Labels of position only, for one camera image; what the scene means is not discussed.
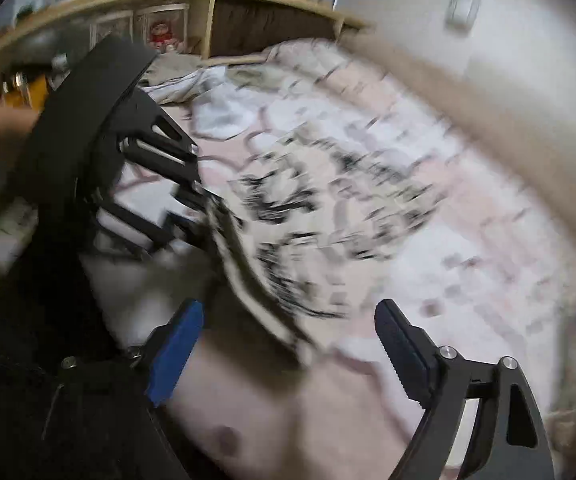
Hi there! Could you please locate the cream black print garment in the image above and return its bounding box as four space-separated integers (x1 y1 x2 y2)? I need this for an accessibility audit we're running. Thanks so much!
207 130 443 366

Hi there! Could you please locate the white crumpled garment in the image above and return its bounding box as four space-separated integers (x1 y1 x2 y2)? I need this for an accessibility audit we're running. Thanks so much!
143 65 263 140

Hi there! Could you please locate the red toy in box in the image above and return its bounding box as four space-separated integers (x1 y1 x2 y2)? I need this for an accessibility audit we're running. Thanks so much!
148 20 177 52

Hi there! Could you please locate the wooden headboard shelf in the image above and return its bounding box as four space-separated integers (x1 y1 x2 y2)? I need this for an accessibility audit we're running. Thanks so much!
0 0 371 92

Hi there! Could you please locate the bear pattern bed blanket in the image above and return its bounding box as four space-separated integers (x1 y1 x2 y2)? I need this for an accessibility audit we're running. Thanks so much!
0 37 576 480

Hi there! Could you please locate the beige rolled duvet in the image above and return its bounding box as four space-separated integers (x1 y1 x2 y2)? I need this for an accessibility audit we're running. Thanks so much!
340 32 576 235

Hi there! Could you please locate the white hanging wall bag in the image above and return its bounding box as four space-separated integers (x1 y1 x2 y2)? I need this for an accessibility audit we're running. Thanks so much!
445 0 482 34

